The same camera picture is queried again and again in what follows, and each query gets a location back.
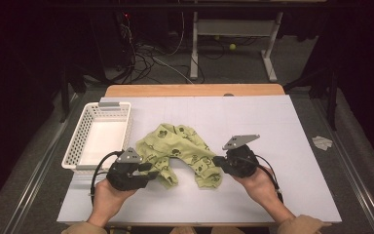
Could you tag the white board sheet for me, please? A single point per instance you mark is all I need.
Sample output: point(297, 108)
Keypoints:
point(272, 182)

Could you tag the crumpled white paper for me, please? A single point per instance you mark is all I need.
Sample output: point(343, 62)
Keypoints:
point(321, 142)

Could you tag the black metal stand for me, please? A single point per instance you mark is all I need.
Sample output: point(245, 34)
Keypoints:
point(331, 104)

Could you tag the green printed baby romper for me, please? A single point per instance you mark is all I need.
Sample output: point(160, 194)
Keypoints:
point(175, 143)

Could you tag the yellow tennis ball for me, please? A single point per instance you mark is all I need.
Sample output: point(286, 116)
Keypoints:
point(232, 46)

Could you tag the small yellow ball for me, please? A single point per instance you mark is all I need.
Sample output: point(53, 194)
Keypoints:
point(216, 37)

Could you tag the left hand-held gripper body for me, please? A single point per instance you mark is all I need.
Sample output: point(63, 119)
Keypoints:
point(123, 177)

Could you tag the dark round table grommet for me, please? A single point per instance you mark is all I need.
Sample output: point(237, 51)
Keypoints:
point(228, 94)

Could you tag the person's right hand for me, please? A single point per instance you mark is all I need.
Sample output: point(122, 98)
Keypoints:
point(264, 188)

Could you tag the person's leg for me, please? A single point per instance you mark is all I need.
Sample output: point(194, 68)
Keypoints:
point(227, 231)
point(183, 231)

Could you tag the white perforated plastic basket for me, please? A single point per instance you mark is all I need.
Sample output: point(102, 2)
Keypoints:
point(104, 143)

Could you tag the person's left hand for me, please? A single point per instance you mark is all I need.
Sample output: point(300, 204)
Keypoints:
point(108, 198)

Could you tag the metal floor rail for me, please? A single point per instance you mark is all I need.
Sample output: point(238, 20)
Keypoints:
point(29, 195)
point(355, 182)

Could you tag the white desk frame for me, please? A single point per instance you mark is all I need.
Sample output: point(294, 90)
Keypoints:
point(233, 27)

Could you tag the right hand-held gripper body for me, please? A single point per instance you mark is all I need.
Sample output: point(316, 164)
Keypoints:
point(243, 162)

